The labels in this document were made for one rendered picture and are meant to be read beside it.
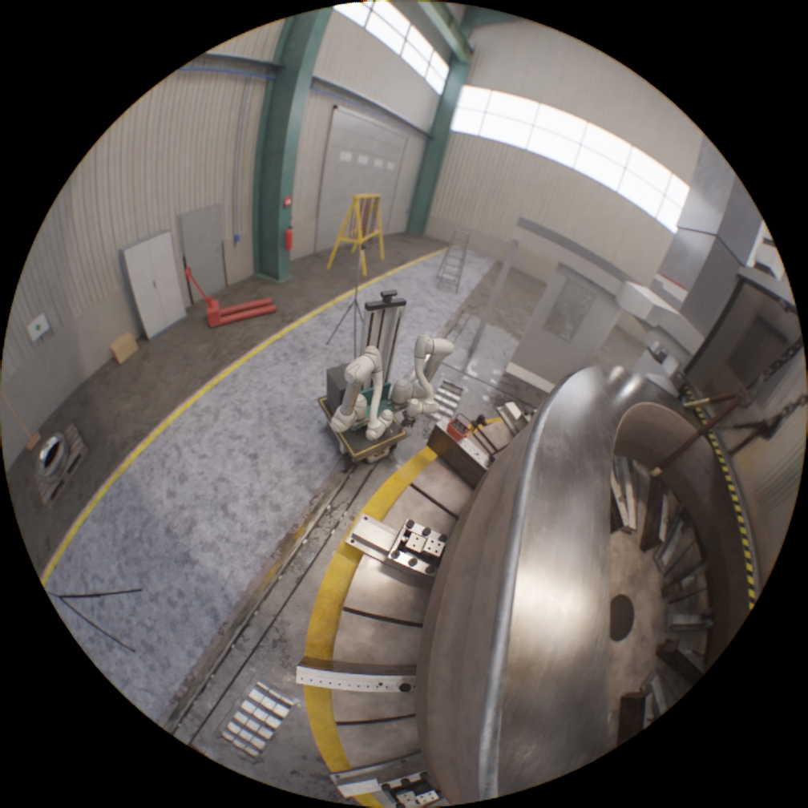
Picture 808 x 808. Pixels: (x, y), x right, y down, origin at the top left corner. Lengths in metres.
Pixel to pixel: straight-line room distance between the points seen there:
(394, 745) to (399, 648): 0.98
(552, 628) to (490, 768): 0.60
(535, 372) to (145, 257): 7.60
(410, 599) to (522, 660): 1.50
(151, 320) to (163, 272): 0.95
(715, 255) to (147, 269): 8.37
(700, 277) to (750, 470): 2.33
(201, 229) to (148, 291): 1.83
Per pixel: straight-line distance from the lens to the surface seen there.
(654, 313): 3.75
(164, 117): 6.66
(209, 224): 6.88
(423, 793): 2.46
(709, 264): 4.13
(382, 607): 2.36
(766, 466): 4.08
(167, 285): 6.06
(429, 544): 1.94
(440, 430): 2.67
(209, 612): 2.96
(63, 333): 6.27
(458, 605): 1.61
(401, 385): 2.49
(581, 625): 1.25
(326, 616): 2.66
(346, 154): 10.10
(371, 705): 2.52
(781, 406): 4.30
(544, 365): 5.29
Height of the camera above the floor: 2.65
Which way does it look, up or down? 46 degrees down
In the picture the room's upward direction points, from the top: 16 degrees clockwise
